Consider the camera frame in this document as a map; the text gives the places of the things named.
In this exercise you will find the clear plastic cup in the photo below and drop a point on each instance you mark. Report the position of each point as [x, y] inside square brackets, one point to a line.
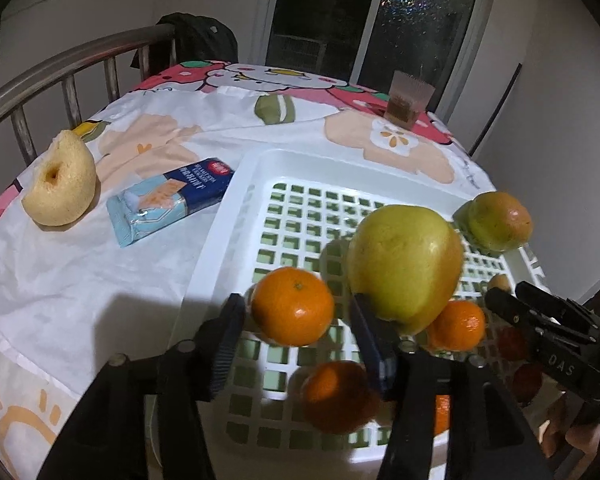
[409, 100]

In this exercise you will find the white plastic slotted tray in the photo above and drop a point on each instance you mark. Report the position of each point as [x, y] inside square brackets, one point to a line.
[230, 240]

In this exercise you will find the blue snack packet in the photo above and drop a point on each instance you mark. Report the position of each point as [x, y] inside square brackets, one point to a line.
[170, 200]

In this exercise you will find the black jacket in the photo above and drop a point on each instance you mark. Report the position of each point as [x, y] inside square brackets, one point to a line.
[200, 42]

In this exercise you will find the white cloth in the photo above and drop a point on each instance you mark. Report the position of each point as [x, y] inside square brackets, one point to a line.
[80, 285]

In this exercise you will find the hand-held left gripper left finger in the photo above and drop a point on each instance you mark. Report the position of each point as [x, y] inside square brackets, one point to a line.
[225, 350]

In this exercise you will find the person's right hand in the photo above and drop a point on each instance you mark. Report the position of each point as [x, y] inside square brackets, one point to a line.
[582, 432]

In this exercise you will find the small yellow-red pear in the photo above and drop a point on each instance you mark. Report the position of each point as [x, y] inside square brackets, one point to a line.
[497, 220]

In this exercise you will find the large yellow pear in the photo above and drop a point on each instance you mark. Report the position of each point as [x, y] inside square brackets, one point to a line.
[405, 265]

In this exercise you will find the dark sliding window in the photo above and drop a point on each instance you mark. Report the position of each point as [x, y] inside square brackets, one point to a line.
[380, 15]

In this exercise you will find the tangerine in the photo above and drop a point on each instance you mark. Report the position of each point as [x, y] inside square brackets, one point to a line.
[337, 395]
[292, 312]
[455, 325]
[442, 412]

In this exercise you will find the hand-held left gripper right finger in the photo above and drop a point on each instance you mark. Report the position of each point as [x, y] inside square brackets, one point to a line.
[372, 345]

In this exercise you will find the red tomato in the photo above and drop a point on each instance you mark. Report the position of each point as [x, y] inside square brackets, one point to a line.
[510, 344]
[527, 384]

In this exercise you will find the thin dark pole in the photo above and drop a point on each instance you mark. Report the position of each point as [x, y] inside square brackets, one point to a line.
[497, 105]

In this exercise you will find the bitten yellow donut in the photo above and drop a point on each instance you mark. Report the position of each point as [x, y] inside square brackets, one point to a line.
[60, 180]

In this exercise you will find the brown longan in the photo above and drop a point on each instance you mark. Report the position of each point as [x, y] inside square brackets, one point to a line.
[500, 282]

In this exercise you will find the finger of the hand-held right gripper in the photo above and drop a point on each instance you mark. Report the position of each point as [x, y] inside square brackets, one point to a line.
[510, 310]
[555, 305]

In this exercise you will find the printed cartoon blanket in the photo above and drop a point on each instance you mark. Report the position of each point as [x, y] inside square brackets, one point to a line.
[290, 80]

